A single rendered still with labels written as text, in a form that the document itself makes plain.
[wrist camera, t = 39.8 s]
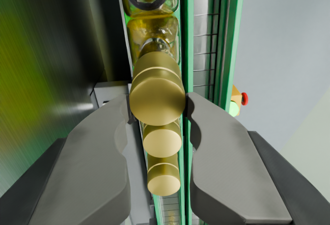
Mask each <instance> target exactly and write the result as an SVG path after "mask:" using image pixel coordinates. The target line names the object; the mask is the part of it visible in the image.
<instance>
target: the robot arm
mask: <svg viewBox="0 0 330 225"><path fill-rule="evenodd" d="M185 94H186V105H185V117H187V119H188V120H189V121H190V123H191V130H190V142H191V144H192V145H193V146H194V148H195V149H196V152H195V153H194V154H193V156H192V166H191V177H190V205H191V210H192V212H193V213H194V214H195V215H196V216H197V217H199V218H200V219H201V220H203V221H204V222H205V223H207V224H208V225H330V203H329V202H328V201H327V200H326V198H325V197H324V196H323V195H322V194H321V193H320V192H319V191H318V190H317V189H316V188H315V187H314V186H313V185H312V184H311V183H310V182H309V181H308V180H307V179H306V178H305V177H304V176H303V175H302V174H301V173H300V172H299V171H298V170H297V169H296V168H295V167H294V166H292V165H291V164H290V163H289V162H288V161H287V160H286V159H285V158H284V157H283V156H282V155H281V154H280V153H279V152H278V151H276V150H275V149H274V148H273V147H272V146H271V145H270V144H269V143H268V142H267V141H266V140H265V139H264V138H263V137H262V136H260V135H259V134H258V133H257V132H256V131H249V130H248V129H247V128H246V127H245V126H243V125H242V124H241V123H240V122H239V121H238V120H237V119H236V118H234V117H233V116H232V115H231V114H229V113H228V112H226V111H225V110H223V109H222V108H220V107H218V106H217V105H215V104H213V103H212V102H210V101H208V100H207V99H205V98H203V97H202V96H200V95H198V94H197V93H195V92H188V93H185ZM129 119H131V110H130V104H129V95H127V94H119V95H118V96H116V97H115V98H113V99H112V100H110V101H109V102H107V103H106V104H104V105H103V106H101V107H100V108H99V109H97V110H96V111H94V112H93V113H91V114H90V115H89V116H87V117H86V118H85V119H84V120H82V121H81V122H80V123H79V124H78V125H77V126H76V127H75V128H74V129H73V130H72V131H71V132H70V133H69V134H68V135H67V136H66V137H65V138H58V139H57V140H56V141H55V142H54V143H53V144H52V145H51V146H50V147H49V148H48V149H47V150H46V151H45V152H44V153H43V154H42V155H41V156H40V157H39V158H38V159H37V160H36V161H35V162H34V163H33V164H32V165H31V166H30V167H29V168H28V170H27V171H26V172H25V173H24V174H23V175H22V176H21V177H20V178H19V179H18V180H17V181H16V182H15V183H14V184H13V185H12V186H11V187H10V188H9V189H8V190H7V191H6V192H5V193H4V194H3V195H2V197H1V198H0V225H120V224H121V223H122V222H123V221H125V220H126V219H127V217H128V216H129V214H130V211H131V187H130V181H129V174H128V168H127V161H126V158H125V157H124V156H123V155H122V152H123V150H124V148H125V147H126V145H127V144H128V140H127V133H126V126H125V125H126V124H127V122H128V121H129Z"/></svg>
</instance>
